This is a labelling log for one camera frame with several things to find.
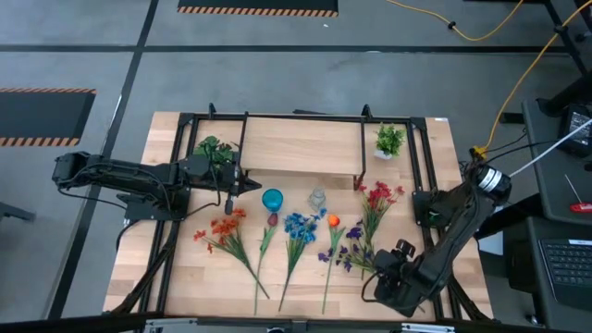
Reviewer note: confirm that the small fern plant white pot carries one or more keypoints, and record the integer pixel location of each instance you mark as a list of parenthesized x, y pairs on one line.
[(390, 139)]

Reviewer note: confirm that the black silver front rail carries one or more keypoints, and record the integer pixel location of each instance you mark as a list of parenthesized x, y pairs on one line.
[(69, 324)]

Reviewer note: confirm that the black electronic device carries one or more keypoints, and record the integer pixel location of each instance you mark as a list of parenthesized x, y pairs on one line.
[(575, 131)]

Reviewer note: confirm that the clear ribbed glass vase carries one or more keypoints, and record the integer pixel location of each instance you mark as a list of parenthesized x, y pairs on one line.
[(317, 200)]

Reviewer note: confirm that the black desk leg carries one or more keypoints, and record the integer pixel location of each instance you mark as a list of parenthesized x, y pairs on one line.
[(571, 94)]

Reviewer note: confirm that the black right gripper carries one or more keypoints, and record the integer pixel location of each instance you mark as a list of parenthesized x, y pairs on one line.
[(401, 259)]

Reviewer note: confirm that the grey furniture foot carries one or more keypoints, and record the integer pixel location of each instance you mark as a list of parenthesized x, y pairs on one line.
[(14, 212)]

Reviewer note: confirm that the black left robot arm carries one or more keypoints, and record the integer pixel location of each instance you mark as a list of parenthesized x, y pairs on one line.
[(129, 173)]

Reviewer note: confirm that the black laptop keyboard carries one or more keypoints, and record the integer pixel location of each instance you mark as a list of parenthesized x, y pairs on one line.
[(569, 268)]

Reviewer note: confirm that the teal glass vase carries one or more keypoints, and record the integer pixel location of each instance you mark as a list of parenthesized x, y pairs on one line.
[(272, 200)]

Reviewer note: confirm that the blue artificial flower bunch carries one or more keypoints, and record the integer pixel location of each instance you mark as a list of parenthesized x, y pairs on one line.
[(299, 229)]

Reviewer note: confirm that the broad-leaf plant white pot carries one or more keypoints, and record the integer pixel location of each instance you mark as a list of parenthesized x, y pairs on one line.
[(213, 147)]

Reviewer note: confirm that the black metal table frame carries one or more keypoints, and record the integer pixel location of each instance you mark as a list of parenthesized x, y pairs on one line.
[(417, 124)]

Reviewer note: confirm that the dark grey desk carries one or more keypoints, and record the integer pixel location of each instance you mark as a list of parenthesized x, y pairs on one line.
[(555, 194), (522, 277)]

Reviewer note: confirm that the white rod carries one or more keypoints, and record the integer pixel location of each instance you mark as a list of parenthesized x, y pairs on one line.
[(550, 149)]

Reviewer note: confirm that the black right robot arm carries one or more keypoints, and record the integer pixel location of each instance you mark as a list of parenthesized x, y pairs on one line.
[(455, 231)]

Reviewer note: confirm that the red artificial flower bunch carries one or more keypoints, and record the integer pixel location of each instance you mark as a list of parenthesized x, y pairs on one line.
[(380, 193)]

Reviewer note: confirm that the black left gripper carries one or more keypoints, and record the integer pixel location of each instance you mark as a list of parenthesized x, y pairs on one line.
[(233, 180)]

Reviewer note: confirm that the white paper sheet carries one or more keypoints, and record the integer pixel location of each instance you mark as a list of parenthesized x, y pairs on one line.
[(492, 242)]

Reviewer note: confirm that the orange artificial flower bunch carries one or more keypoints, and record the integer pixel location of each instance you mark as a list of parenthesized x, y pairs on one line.
[(226, 227)]

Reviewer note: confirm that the maroon artificial tulip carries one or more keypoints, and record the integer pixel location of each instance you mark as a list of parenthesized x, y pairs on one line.
[(273, 219)]

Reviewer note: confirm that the black hazard-striped floor mat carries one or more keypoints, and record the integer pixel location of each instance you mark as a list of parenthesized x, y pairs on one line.
[(41, 115), (256, 4)]

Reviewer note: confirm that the purple artificial flower bunch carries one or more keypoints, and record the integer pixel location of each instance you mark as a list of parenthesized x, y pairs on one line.
[(354, 232)]

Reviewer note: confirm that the orange artificial tulip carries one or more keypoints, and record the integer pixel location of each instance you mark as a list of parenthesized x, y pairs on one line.
[(334, 220)]

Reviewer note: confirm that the wooden shelf black metal legs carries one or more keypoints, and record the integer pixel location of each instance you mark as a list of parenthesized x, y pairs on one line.
[(300, 145)]

